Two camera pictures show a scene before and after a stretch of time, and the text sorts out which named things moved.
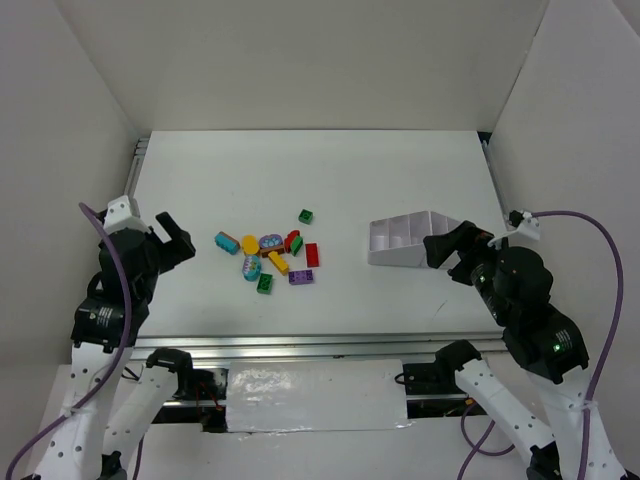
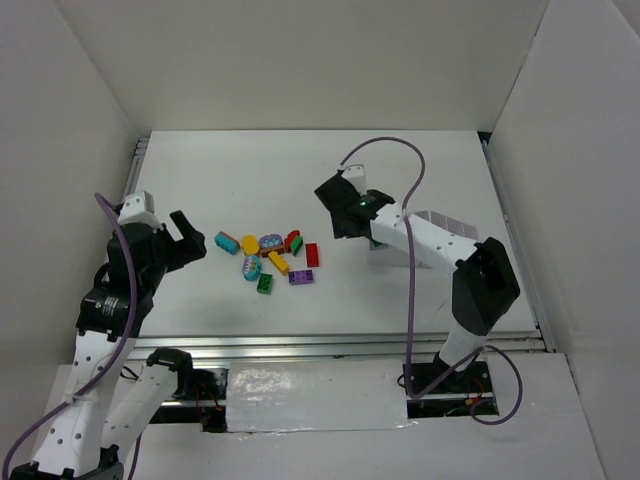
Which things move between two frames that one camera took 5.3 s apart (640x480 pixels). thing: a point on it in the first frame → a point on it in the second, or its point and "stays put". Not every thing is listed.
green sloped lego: (296, 246) stays put
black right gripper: (461, 251) → (338, 206)
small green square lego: (305, 216) → (377, 245)
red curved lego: (289, 239) stays put
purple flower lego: (271, 243) stays put
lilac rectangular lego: (300, 277) stays put
